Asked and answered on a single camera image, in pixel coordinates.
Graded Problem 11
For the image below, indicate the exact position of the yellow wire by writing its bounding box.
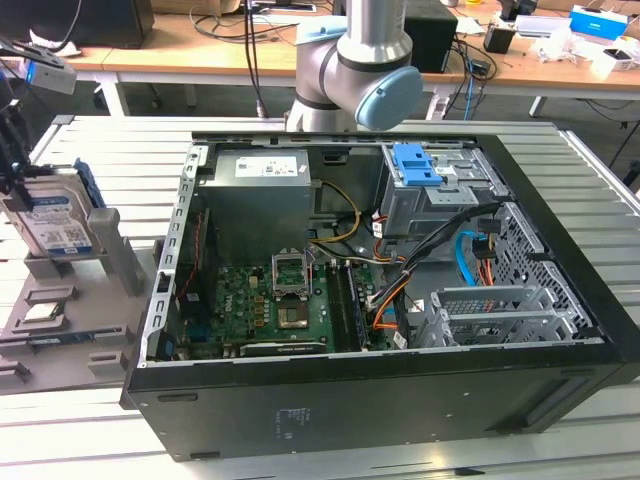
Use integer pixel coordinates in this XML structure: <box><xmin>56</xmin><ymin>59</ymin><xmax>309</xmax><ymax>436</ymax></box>
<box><xmin>312</xmin><ymin>180</ymin><xmax>364</xmax><ymax>246</ymax></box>

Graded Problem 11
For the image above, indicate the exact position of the white flat box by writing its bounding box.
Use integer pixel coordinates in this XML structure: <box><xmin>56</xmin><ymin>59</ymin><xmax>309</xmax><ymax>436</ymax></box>
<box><xmin>514</xmin><ymin>14</ymin><xmax>571</xmax><ymax>39</ymax></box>

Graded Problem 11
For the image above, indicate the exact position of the black speaker box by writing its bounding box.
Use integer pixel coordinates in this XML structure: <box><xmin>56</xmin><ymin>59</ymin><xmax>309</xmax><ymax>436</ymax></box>
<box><xmin>404</xmin><ymin>4</ymin><xmax>459</xmax><ymax>74</ymax></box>

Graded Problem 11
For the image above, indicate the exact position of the small white box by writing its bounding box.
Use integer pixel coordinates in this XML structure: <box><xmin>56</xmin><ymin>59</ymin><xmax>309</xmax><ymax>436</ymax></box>
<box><xmin>592</xmin><ymin>47</ymin><xmax>637</xmax><ymax>76</ymax></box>

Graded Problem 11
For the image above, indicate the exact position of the installed RAM stick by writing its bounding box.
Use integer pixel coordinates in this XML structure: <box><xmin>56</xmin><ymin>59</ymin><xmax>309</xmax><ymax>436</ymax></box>
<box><xmin>347</xmin><ymin>264</ymin><xmax>374</xmax><ymax>351</ymax></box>

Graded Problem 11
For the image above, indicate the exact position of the green motherboard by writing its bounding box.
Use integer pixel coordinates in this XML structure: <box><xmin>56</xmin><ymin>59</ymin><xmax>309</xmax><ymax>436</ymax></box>
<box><xmin>174</xmin><ymin>259</ymin><xmax>401</xmax><ymax>359</ymax></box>

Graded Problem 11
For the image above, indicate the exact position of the grey metal drive cage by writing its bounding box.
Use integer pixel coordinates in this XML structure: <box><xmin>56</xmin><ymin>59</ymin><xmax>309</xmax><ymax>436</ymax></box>
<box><xmin>379</xmin><ymin>142</ymin><xmax>509</xmax><ymax>251</ymax></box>

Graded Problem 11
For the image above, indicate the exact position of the blue disk carrier latch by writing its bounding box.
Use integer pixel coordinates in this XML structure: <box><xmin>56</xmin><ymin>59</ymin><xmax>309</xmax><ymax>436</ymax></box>
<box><xmin>392</xmin><ymin>143</ymin><xmax>444</xmax><ymax>187</ymax></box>

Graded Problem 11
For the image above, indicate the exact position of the grey power supply unit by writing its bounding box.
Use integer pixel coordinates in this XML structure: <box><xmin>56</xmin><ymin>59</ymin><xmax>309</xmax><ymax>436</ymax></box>
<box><xmin>198</xmin><ymin>149</ymin><xmax>319</xmax><ymax>246</ymax></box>

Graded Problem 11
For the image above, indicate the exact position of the black computer tower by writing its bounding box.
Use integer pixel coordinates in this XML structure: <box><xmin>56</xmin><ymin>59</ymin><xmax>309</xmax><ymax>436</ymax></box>
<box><xmin>0</xmin><ymin>0</ymin><xmax>155</xmax><ymax>50</ymax></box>

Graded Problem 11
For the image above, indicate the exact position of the black wire bundle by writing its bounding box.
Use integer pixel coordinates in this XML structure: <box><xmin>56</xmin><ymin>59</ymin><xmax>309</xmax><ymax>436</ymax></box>
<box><xmin>394</xmin><ymin>202</ymin><xmax>501</xmax><ymax>281</ymax></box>

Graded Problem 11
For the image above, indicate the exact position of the long orange wire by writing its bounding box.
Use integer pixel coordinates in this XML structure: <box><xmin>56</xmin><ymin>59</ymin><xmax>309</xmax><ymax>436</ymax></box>
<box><xmin>372</xmin><ymin>279</ymin><xmax>409</xmax><ymax>331</ymax></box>

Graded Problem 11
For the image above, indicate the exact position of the black PC case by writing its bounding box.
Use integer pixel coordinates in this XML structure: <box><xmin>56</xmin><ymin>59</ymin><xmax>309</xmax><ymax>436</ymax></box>
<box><xmin>118</xmin><ymin>130</ymin><xmax>640</xmax><ymax>464</ymax></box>

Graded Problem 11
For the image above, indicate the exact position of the blue hanging cable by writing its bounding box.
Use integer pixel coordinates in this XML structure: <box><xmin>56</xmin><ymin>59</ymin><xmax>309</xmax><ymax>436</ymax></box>
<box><xmin>462</xmin><ymin>59</ymin><xmax>477</xmax><ymax>121</ymax></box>

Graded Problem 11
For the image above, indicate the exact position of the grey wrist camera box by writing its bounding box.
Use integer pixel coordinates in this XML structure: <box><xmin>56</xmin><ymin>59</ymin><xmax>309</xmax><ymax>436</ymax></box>
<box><xmin>27</xmin><ymin>58</ymin><xmax>78</xmax><ymax>94</ymax></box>

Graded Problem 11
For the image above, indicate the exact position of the silver disk bay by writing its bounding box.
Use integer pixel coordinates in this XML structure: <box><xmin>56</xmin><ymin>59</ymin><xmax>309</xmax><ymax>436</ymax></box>
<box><xmin>429</xmin><ymin>285</ymin><xmax>596</xmax><ymax>349</ymax></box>

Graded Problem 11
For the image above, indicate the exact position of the light blue data wire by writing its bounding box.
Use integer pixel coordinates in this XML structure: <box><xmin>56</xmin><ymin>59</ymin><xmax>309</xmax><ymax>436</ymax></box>
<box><xmin>455</xmin><ymin>229</ymin><xmax>481</xmax><ymax>287</ymax></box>

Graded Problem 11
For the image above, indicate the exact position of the CPU socket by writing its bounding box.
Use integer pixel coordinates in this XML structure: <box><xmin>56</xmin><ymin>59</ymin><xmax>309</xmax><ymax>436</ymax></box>
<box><xmin>277</xmin><ymin>295</ymin><xmax>314</xmax><ymax>331</ymax></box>

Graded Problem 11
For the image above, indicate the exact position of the hard disk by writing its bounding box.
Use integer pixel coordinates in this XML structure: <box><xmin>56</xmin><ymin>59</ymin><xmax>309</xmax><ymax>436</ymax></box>
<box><xmin>0</xmin><ymin>158</ymin><xmax>107</xmax><ymax>261</ymax></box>

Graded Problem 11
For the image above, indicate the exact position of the black hanging cable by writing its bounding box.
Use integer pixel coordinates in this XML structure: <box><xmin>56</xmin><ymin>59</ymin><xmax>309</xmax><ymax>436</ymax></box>
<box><xmin>243</xmin><ymin>0</ymin><xmax>267</xmax><ymax>119</ymax></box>

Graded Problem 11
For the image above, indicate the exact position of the blue cardboard box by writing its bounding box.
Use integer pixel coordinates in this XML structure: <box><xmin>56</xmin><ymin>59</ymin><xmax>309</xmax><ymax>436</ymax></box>
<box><xmin>569</xmin><ymin>5</ymin><xmax>629</xmax><ymax>41</ymax></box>

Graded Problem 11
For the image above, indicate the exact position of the blue RAM stick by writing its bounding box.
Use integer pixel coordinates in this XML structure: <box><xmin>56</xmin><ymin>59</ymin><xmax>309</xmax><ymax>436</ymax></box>
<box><xmin>27</xmin><ymin>333</ymin><xmax>96</xmax><ymax>347</ymax></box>

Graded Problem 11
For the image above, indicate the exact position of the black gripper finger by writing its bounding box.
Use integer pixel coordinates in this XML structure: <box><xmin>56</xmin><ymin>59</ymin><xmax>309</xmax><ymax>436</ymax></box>
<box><xmin>0</xmin><ymin>164</ymin><xmax>35</xmax><ymax>211</ymax></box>

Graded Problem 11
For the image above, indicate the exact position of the metal socket cover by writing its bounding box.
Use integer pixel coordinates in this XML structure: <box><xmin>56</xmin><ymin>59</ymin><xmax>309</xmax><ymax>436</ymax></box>
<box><xmin>269</xmin><ymin>247</ymin><xmax>314</xmax><ymax>301</ymax></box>

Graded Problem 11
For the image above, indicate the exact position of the crumpled white paper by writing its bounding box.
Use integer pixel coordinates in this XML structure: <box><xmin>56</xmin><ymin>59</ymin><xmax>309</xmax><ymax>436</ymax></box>
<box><xmin>28</xmin><ymin>29</ymin><xmax>81</xmax><ymax>57</ymax></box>

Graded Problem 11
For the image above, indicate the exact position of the black graphics card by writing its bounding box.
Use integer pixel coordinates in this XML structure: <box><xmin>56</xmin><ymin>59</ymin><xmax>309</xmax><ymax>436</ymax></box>
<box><xmin>238</xmin><ymin>340</ymin><xmax>329</xmax><ymax>357</ymax></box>

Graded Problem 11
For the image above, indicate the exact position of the silver CPU chip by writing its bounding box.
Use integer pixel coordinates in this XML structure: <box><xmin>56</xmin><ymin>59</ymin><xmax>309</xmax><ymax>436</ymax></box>
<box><xmin>22</xmin><ymin>302</ymin><xmax>66</xmax><ymax>324</ymax></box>

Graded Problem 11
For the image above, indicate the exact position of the wooden desk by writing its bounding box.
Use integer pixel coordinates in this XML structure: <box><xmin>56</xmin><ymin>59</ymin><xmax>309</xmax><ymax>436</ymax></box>
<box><xmin>64</xmin><ymin>9</ymin><xmax>640</xmax><ymax>119</ymax></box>

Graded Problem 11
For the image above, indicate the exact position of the grey parts rack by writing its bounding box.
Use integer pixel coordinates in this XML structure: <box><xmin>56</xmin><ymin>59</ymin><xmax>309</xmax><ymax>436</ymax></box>
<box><xmin>0</xmin><ymin>208</ymin><xmax>166</xmax><ymax>399</ymax></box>

